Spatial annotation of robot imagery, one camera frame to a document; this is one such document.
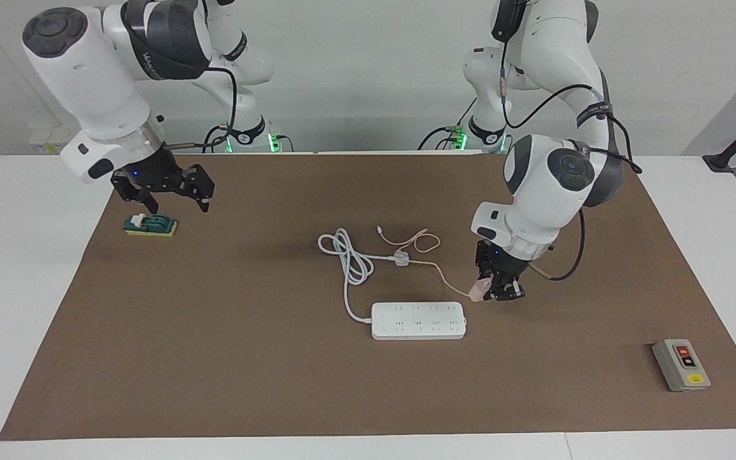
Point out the pink charger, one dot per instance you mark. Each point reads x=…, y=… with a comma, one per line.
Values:
x=480, y=289

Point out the brown table mat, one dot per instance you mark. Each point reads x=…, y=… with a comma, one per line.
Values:
x=214, y=383

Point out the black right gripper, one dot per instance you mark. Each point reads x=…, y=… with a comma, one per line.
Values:
x=157, y=176

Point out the grey on-off switch box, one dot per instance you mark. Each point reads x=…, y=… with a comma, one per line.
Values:
x=681, y=365

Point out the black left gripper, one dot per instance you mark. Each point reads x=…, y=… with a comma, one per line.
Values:
x=502, y=265

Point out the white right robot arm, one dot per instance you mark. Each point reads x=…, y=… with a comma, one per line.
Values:
x=93, y=83

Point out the white wall box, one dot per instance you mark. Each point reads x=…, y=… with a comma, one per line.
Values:
x=45, y=144

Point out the white power strip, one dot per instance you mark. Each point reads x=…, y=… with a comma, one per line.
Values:
x=419, y=321

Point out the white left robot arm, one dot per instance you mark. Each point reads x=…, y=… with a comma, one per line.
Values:
x=553, y=185

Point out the green knife switch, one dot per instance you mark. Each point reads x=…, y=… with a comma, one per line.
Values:
x=154, y=225

